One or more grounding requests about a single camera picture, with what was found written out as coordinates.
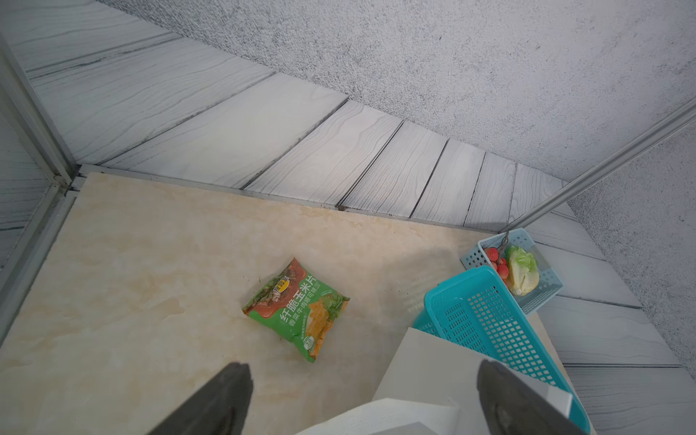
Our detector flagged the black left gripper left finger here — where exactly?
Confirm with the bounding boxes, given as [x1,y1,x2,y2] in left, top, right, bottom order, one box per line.
[150,362,254,435]

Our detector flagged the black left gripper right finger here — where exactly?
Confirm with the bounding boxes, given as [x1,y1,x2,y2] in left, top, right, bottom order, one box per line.
[477,360,584,435]

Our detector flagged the white insulated delivery bag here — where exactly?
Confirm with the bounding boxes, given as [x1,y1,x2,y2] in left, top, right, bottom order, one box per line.
[306,328,572,434]

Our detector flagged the teal plastic basket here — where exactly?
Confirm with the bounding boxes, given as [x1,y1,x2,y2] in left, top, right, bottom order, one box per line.
[411,265,592,434]

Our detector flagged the green lettuce head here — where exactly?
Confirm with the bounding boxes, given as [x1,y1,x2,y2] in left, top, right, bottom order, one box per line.
[504,246,540,297]

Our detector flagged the green corn chips packet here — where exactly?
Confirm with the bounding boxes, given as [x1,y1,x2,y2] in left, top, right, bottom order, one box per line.
[242,259,350,363]

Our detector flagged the red cherry tomatoes bunch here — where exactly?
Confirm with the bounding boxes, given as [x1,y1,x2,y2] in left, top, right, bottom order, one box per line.
[485,248,510,285]

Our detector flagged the light blue plastic basket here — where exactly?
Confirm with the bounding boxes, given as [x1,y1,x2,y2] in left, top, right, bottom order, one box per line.
[460,228,564,315]

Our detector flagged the aluminium corner post right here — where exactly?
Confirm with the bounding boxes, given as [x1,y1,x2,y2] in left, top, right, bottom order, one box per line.
[498,98,695,233]

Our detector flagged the aluminium corner post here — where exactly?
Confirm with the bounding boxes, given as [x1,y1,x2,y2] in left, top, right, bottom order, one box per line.
[498,98,695,233]
[1,38,78,188]

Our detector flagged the aluminium corner post left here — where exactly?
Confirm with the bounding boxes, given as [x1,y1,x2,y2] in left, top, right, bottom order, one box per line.
[1,38,78,188]

